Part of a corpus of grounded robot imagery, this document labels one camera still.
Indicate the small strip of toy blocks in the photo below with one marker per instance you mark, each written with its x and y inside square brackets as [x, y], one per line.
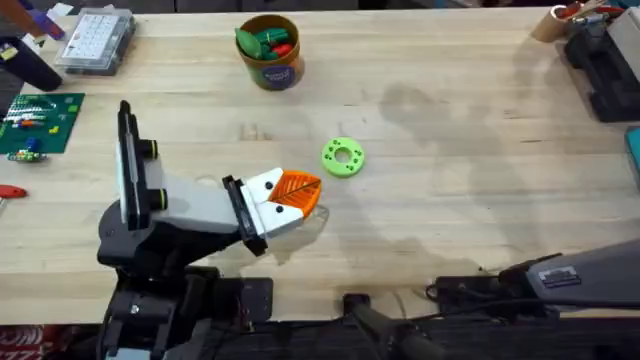
[27, 156]

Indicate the black tool case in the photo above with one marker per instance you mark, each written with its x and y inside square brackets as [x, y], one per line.
[607, 85]

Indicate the brown tape roll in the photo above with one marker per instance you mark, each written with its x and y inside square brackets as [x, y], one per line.
[547, 27]

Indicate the green disc with holes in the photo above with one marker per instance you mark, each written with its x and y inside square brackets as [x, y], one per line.
[334, 162]

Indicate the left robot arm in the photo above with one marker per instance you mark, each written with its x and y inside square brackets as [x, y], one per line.
[150, 310]

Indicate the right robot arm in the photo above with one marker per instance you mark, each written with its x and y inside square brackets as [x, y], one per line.
[580, 275]

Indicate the brown tub with toy vegetables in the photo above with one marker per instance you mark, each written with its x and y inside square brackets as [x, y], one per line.
[272, 55]

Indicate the teal box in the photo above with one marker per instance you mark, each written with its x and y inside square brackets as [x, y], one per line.
[635, 155]

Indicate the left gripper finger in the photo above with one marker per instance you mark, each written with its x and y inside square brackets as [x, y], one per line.
[280, 217]
[295, 181]

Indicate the clear plastic parts box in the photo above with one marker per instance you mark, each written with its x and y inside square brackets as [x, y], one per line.
[95, 42]

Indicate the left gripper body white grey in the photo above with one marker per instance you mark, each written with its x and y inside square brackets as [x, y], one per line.
[200, 205]

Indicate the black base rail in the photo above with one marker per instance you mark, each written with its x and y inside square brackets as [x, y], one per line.
[310, 342]

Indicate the black upright wrist plate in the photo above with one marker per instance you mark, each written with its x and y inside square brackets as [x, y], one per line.
[131, 165]

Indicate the grey box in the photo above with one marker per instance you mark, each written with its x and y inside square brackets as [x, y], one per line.
[627, 40]

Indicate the green board with toy blocks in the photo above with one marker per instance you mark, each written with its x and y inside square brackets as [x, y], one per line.
[45, 122]

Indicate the purple tool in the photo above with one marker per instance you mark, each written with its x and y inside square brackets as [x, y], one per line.
[47, 22]

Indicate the black cylinder tool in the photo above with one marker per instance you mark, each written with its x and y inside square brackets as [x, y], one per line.
[30, 65]

